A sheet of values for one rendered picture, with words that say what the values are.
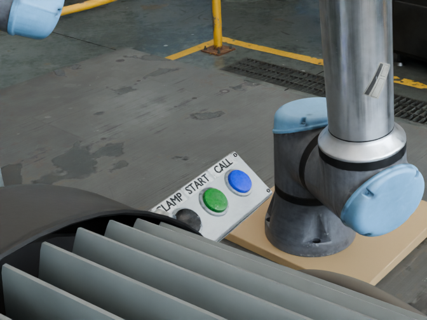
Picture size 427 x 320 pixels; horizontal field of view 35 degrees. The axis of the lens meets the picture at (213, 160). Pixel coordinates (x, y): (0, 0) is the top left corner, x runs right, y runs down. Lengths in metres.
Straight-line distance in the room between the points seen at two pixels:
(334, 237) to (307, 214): 0.06
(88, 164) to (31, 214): 1.27
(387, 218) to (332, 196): 0.08
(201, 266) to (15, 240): 0.04
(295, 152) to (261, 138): 0.51
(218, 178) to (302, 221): 0.32
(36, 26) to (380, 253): 0.67
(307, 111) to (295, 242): 0.21
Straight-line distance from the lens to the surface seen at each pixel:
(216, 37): 4.59
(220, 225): 0.74
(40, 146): 1.56
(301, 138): 1.00
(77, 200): 0.19
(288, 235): 1.09
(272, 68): 4.31
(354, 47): 0.82
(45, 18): 0.67
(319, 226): 1.08
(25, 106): 1.79
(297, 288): 0.16
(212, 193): 0.75
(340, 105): 0.87
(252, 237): 1.14
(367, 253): 1.11
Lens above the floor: 1.45
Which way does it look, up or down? 27 degrees down
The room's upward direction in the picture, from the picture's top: 3 degrees counter-clockwise
